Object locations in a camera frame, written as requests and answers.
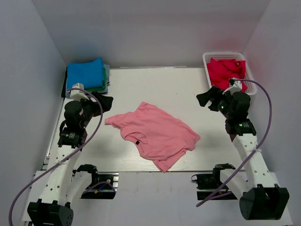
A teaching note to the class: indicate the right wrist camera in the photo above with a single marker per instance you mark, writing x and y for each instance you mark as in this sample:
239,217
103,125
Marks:
235,86

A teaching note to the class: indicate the blue folded t-shirt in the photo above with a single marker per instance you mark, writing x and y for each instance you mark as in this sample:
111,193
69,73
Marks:
89,74

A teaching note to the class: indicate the pink t-shirt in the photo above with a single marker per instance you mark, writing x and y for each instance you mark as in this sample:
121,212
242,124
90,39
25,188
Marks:
157,135

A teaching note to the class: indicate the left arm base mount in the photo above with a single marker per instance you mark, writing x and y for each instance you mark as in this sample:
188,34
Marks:
103,186

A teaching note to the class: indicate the green folded t-shirt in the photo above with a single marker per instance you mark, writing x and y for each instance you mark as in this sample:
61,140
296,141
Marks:
103,85

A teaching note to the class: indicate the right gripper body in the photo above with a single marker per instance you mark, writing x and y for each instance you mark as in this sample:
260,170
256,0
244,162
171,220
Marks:
221,103

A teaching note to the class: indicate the white plastic basket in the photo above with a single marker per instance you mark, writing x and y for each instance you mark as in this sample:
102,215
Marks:
224,56

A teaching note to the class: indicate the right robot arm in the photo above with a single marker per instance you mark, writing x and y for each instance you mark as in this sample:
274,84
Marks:
259,195

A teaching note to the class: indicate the black folded t-shirt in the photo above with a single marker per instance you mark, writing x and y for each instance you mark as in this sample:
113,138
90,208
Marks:
63,93

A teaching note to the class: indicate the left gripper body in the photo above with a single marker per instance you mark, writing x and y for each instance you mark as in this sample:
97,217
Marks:
91,109

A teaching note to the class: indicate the red t-shirt in basket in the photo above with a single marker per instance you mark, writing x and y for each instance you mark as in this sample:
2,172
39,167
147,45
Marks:
221,71

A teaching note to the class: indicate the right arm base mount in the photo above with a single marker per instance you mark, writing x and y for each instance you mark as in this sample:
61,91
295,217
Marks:
208,182

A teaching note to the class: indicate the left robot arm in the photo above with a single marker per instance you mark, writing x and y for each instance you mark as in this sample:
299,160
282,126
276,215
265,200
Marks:
65,184

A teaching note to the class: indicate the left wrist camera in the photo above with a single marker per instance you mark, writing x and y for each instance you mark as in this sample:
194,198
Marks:
77,92

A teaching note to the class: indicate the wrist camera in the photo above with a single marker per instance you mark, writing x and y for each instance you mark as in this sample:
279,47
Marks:
77,92
235,86

